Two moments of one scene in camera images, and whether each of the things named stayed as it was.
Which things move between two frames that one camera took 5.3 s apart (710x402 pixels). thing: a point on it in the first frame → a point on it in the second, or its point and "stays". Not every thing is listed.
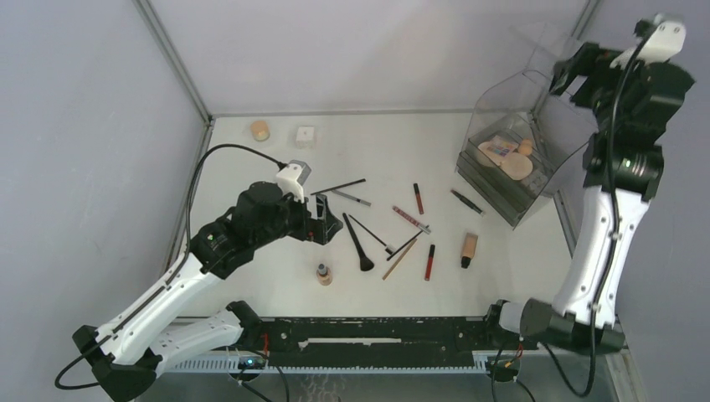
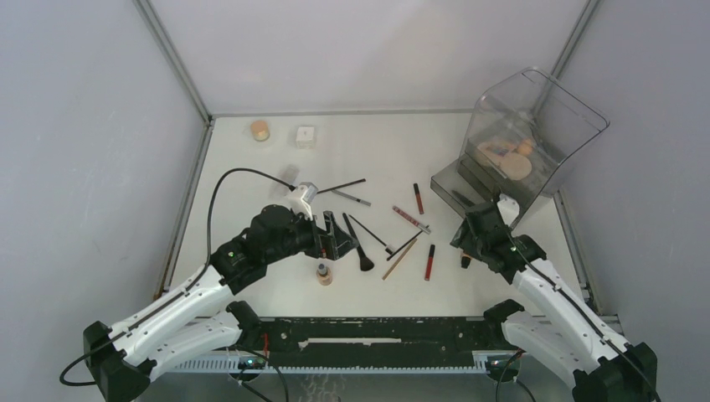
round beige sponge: (517, 165) stays
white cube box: (306, 137) stays
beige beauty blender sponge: (526, 146) stays
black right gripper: (590, 60) → (466, 244)
